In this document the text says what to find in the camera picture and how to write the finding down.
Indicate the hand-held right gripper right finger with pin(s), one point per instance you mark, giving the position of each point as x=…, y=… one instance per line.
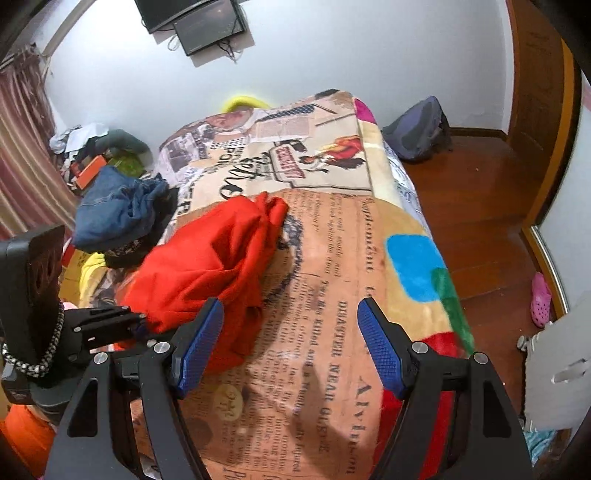
x=378, y=346

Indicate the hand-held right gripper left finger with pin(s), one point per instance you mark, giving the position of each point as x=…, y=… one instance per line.
x=198, y=346

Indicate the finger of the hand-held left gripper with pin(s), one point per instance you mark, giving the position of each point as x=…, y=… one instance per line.
x=106, y=323

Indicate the red garment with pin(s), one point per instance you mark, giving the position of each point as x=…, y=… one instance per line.
x=207, y=249

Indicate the yellow cloth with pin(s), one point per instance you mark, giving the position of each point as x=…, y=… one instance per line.
x=90, y=277

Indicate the black patterned cloth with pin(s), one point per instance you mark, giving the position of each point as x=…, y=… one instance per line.
x=124, y=251

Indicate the printed blanket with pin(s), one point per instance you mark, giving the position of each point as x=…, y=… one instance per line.
x=323, y=277

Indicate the blue jeans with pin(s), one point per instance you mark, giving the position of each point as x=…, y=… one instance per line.
x=111, y=207

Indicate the orange box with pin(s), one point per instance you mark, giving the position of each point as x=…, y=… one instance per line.
x=90, y=171

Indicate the orange cloth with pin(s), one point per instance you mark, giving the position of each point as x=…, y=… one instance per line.
x=27, y=434

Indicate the striped curtain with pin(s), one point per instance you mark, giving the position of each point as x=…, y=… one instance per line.
x=23, y=147

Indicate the small grey object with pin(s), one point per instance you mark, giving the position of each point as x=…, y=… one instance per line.
x=522, y=342

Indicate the white crumpled cloth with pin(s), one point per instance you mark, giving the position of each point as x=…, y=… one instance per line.
x=74, y=138

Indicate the green cloth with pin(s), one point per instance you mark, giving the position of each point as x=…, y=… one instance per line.
x=127, y=164

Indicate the pink clog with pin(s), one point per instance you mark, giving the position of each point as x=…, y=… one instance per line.
x=540, y=300

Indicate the grey cloth roll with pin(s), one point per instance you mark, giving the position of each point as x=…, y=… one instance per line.
x=124, y=138

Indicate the teal cloth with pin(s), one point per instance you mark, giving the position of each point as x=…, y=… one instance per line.
x=540, y=445

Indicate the grey backpack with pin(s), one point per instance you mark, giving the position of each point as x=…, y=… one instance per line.
x=418, y=129

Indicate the yellow pillow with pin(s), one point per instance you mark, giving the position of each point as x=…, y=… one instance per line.
x=242, y=100

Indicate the wooden door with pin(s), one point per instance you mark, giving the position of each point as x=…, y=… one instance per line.
x=540, y=92

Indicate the small black monitor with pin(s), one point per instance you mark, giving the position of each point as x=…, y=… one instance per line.
x=207, y=25

